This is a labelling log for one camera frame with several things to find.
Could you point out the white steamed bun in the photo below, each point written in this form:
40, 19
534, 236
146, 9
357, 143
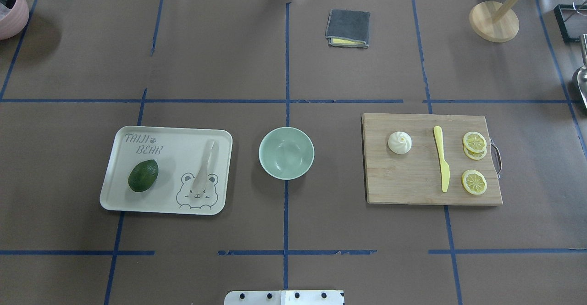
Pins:
400, 142

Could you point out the white ceramic spoon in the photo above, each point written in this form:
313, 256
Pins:
200, 180

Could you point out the light green bowl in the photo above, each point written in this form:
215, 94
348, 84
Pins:
286, 153

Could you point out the pink ice bowl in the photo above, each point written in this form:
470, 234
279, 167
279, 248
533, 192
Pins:
13, 20

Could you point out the folded grey yellow cloth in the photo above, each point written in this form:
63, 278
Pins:
348, 28

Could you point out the wooden cutting board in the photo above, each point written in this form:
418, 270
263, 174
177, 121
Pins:
414, 177

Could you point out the white bear serving tray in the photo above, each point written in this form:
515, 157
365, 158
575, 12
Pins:
178, 152

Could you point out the yellow plastic knife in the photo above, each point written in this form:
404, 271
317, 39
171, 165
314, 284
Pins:
443, 164

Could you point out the green avocado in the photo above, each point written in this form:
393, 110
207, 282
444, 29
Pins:
143, 175

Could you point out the hidden lemon slice underneath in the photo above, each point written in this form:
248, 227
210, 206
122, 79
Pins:
474, 155

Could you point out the lone lemon slice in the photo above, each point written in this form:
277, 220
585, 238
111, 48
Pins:
474, 182

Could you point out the wooden mug tree stand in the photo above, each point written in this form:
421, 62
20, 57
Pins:
495, 21

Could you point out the metal scoop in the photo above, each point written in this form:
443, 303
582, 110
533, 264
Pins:
580, 75

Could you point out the black glass rack tray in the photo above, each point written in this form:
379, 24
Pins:
572, 24

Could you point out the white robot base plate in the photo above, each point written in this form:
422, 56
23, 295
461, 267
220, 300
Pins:
285, 297

